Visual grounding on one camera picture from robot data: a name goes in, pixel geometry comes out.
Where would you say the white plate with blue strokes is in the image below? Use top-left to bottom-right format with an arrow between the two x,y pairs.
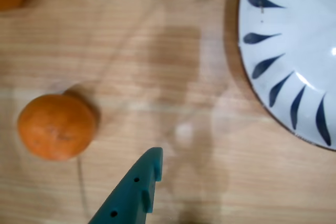
237,0 -> 336,152

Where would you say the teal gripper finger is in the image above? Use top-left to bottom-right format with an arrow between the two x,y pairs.
88,147 -> 164,224

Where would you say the small deep orange mandarin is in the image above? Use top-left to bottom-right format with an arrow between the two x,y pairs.
17,94 -> 97,162

